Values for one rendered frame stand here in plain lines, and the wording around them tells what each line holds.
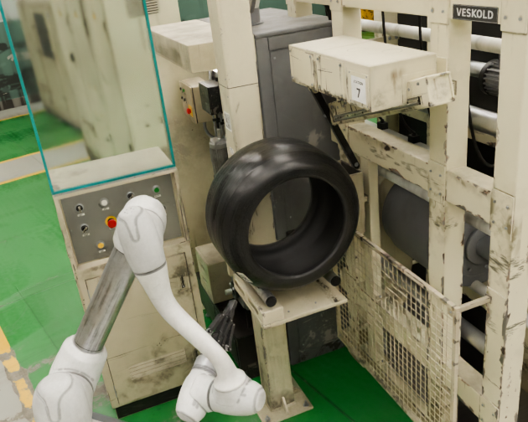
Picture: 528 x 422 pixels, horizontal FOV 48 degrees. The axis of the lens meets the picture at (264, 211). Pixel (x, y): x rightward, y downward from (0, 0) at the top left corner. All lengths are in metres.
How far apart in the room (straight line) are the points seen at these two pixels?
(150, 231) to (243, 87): 0.88
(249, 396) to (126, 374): 1.40
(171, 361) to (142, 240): 1.56
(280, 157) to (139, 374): 1.52
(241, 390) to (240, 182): 0.72
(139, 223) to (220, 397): 0.58
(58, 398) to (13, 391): 1.86
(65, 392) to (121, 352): 1.16
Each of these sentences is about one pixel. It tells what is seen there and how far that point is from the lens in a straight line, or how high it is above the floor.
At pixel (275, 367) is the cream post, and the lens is 2.98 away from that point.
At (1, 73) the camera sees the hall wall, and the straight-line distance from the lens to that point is 11.16.
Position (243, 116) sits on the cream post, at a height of 1.53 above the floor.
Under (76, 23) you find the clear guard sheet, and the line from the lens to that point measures 2.57.
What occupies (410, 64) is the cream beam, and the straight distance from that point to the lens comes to 1.95.
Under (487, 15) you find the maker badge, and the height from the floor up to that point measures 1.90.
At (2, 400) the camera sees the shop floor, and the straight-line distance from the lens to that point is 3.76.
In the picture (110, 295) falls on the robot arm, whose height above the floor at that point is 1.20.
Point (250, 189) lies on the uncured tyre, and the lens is 2.08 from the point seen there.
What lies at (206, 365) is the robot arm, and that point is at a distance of 1.99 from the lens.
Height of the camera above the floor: 2.17
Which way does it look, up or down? 25 degrees down
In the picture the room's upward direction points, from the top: 7 degrees counter-clockwise
